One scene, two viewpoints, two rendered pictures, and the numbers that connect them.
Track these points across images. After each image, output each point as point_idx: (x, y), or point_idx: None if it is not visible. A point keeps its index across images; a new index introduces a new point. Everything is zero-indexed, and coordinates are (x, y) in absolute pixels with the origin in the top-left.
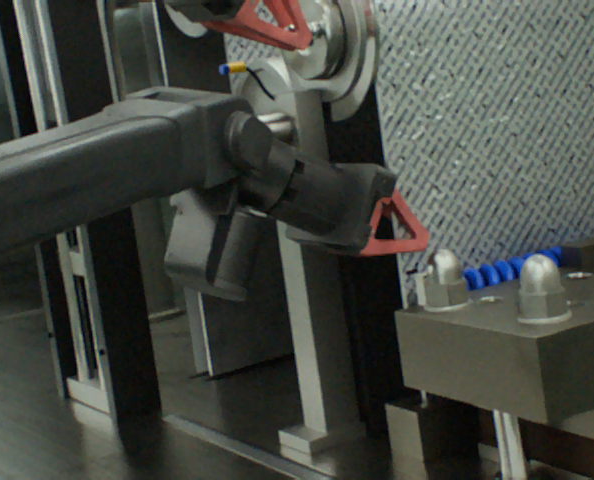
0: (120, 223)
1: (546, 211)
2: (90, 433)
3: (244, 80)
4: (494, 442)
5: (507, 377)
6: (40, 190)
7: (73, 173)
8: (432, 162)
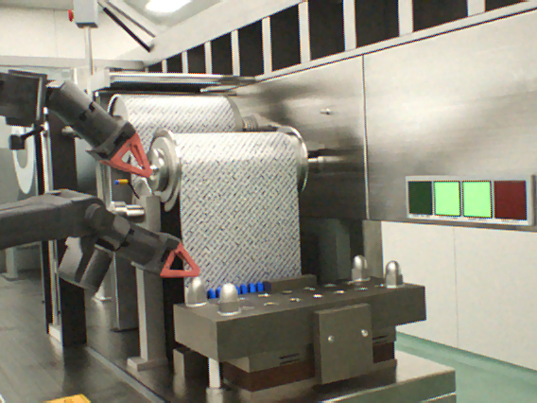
0: None
1: (264, 263)
2: (47, 351)
3: (136, 187)
4: None
5: (206, 339)
6: None
7: None
8: (205, 235)
